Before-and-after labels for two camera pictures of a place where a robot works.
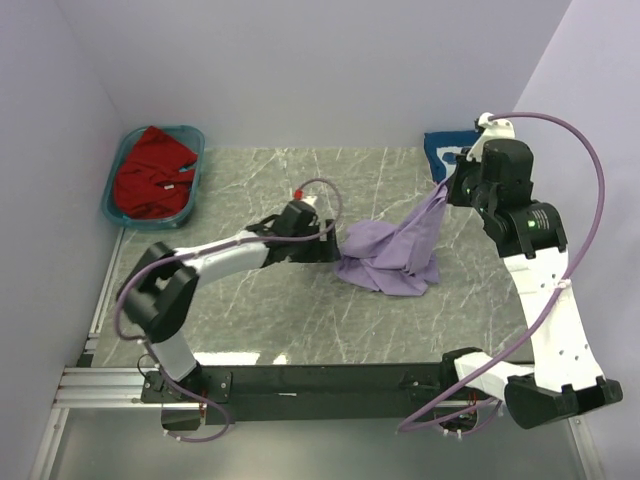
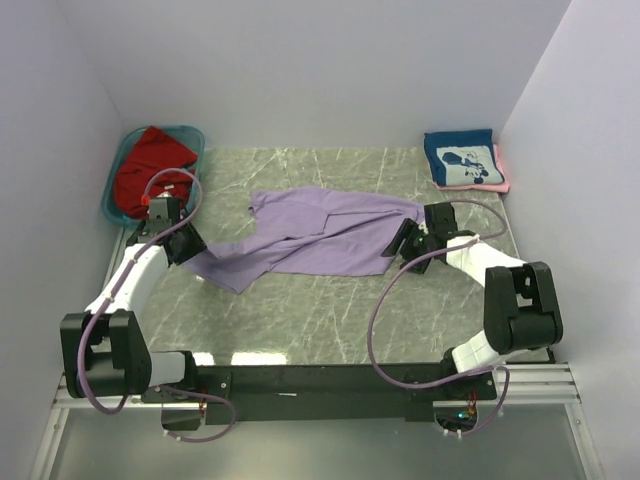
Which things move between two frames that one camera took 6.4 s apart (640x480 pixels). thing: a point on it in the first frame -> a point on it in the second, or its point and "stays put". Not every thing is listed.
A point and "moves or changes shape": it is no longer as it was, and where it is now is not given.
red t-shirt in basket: x=150 y=180 stays put
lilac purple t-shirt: x=399 y=259 moves or changes shape
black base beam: x=294 y=394 stays put
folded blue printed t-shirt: x=443 y=148 stays put
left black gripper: x=323 y=251 -> x=196 y=244
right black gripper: x=454 y=194 -> x=407 y=227
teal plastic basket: x=189 y=136 stays put
